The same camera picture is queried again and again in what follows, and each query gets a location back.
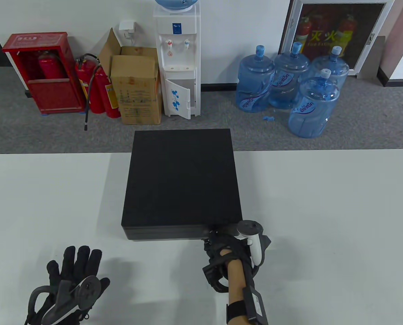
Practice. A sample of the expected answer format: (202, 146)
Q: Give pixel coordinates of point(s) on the person's left hand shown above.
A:
(79, 264)

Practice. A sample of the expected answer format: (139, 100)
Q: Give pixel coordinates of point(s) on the person's right hand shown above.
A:
(221, 242)

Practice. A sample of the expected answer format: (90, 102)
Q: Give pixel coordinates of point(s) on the black cash drawer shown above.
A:
(182, 176)

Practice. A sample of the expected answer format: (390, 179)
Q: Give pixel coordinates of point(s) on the person's right forearm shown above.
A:
(235, 281)

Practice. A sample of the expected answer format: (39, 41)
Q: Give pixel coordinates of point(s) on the grey left hand controller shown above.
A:
(88, 287)

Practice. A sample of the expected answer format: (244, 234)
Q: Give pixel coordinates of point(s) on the grey hand controller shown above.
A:
(88, 287)
(250, 230)

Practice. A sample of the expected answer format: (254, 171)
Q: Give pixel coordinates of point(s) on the grey right hand controller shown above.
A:
(250, 230)

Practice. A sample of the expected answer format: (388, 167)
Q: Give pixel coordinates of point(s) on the small blue plastic piece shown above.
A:
(268, 118)

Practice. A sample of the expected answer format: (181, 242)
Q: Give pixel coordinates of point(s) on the blue water jug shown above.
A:
(311, 108)
(333, 66)
(286, 74)
(253, 84)

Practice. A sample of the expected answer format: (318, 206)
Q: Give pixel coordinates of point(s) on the red fire extinguisher cabinet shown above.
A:
(52, 96)

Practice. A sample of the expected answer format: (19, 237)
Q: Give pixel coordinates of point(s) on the brown cardboard box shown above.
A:
(137, 91)

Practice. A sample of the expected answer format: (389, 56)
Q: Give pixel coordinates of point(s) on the white water dispenser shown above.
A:
(177, 61)

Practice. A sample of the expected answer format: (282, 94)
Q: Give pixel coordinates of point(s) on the red extinguisher inside cabinet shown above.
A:
(50, 67)

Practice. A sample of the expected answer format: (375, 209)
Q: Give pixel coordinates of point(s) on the blue bottle on dispenser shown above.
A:
(174, 3)

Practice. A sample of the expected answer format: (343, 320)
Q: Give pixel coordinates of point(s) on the white wall socket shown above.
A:
(127, 27)

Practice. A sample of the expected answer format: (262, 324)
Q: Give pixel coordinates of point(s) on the white framed wall hydrant cabinet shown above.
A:
(340, 34)

